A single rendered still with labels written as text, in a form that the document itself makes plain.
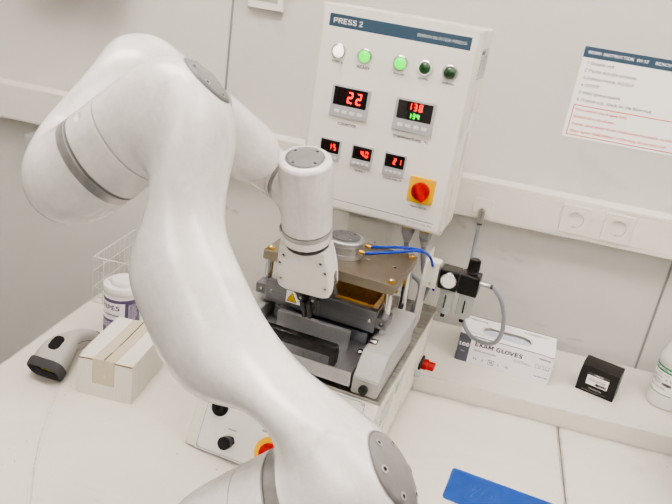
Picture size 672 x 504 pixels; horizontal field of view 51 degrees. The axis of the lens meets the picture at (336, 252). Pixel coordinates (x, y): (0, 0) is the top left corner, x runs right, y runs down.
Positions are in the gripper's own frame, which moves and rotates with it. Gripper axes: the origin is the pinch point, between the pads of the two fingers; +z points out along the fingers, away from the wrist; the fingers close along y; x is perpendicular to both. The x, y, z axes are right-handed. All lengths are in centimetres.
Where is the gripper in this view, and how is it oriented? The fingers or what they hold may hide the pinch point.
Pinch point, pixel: (309, 305)
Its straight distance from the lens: 127.4
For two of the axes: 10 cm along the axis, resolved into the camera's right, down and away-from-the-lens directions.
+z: 0.0, 7.7, 6.4
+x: 3.6, -6.0, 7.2
